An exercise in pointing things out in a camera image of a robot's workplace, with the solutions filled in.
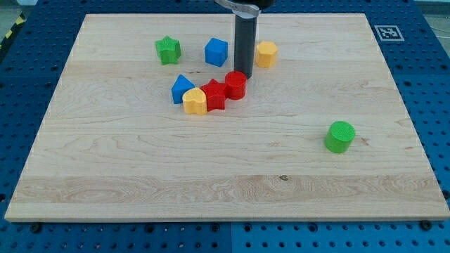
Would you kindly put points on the yellow hexagon block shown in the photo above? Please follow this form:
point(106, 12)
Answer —
point(266, 54)

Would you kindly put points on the yellow heart block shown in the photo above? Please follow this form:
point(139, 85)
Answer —
point(195, 101)

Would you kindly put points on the blue cube block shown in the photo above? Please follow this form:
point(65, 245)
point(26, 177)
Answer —
point(216, 52)

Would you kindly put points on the red cylinder block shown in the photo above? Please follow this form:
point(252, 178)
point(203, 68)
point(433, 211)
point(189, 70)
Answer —
point(235, 85)

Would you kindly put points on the fiducial marker tag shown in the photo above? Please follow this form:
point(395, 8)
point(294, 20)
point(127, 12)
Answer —
point(388, 33)

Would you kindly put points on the green cylinder block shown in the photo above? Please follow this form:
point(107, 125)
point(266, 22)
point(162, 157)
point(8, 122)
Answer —
point(339, 137)

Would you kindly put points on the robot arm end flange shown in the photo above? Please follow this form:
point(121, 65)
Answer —
point(246, 8)

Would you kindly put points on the blue triangle block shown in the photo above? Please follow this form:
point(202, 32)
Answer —
point(180, 87)

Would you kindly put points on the wooden board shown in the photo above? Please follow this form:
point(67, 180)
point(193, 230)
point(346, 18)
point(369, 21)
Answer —
point(113, 147)

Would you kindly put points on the green star block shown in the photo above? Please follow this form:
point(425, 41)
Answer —
point(168, 50)

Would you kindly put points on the red star block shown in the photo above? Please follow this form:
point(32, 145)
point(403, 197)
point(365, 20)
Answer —
point(215, 94)

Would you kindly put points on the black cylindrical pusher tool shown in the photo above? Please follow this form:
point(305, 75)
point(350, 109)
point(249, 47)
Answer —
point(244, 44)

